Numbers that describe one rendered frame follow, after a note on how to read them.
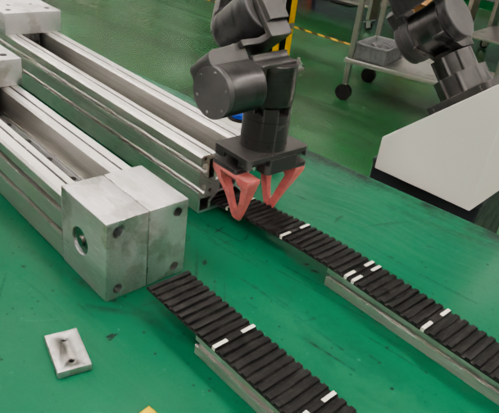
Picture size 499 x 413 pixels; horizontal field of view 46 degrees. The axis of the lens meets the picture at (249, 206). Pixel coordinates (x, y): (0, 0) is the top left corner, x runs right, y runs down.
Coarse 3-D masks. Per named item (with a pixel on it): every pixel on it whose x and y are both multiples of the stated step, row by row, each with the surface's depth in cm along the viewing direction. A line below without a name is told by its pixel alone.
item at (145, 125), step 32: (0, 32) 110; (32, 64) 103; (64, 64) 98; (96, 64) 101; (64, 96) 97; (96, 96) 89; (128, 96) 96; (160, 96) 90; (96, 128) 92; (128, 128) 85; (160, 128) 80; (192, 128) 86; (224, 128) 82; (128, 160) 87; (160, 160) 81; (192, 160) 75; (192, 192) 77
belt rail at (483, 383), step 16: (336, 288) 66; (352, 288) 65; (368, 304) 64; (384, 320) 62; (400, 320) 61; (400, 336) 61; (416, 336) 60; (432, 352) 59; (448, 352) 57; (448, 368) 58; (464, 368) 57; (480, 384) 56; (496, 384) 54; (496, 400) 55
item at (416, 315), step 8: (424, 304) 61; (432, 304) 62; (440, 304) 62; (408, 312) 60; (416, 312) 60; (424, 312) 60; (432, 312) 60; (408, 320) 59; (416, 320) 59; (424, 320) 59
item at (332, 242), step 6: (324, 240) 70; (330, 240) 70; (312, 246) 68; (318, 246) 69; (324, 246) 69; (330, 246) 69; (336, 246) 69; (306, 252) 67; (312, 252) 67; (318, 252) 67; (324, 252) 68
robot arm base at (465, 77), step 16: (464, 48) 95; (432, 64) 98; (448, 64) 95; (464, 64) 94; (480, 64) 95; (448, 80) 95; (464, 80) 94; (480, 80) 94; (496, 80) 92; (448, 96) 96; (464, 96) 94; (432, 112) 98
